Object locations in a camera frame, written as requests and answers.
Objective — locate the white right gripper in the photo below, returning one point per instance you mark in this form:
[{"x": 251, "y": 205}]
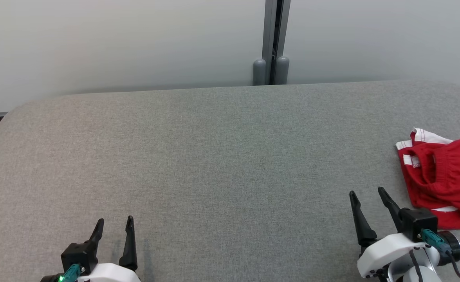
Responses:
[{"x": 390, "y": 254}]

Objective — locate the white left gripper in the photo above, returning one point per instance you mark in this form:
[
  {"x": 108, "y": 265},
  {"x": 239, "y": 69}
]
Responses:
[{"x": 110, "y": 274}]

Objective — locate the red and white jersey shirt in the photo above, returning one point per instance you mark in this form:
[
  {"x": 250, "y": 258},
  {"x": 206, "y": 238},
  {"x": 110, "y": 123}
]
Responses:
[{"x": 459, "y": 220}]

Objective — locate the red shorts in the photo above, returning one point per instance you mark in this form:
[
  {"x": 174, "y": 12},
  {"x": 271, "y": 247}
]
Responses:
[{"x": 457, "y": 168}]

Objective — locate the grey fabric sofa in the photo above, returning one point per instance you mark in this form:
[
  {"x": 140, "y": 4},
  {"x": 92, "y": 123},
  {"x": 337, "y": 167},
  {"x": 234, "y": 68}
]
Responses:
[{"x": 214, "y": 176}]

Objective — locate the grey cylinder stopper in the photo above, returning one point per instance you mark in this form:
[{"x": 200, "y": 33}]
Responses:
[
  {"x": 282, "y": 70},
  {"x": 259, "y": 72}
]

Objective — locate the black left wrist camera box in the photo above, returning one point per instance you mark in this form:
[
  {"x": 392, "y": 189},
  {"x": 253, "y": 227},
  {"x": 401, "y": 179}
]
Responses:
[{"x": 79, "y": 254}]

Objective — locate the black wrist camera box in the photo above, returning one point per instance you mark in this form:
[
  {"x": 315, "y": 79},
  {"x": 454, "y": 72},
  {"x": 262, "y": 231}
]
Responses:
[
  {"x": 419, "y": 223},
  {"x": 79, "y": 254}
]

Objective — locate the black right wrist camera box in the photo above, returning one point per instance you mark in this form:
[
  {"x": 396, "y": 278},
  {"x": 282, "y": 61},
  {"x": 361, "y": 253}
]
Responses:
[{"x": 419, "y": 223}]

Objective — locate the grey metal wall post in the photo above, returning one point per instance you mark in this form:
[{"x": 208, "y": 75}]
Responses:
[{"x": 276, "y": 35}]

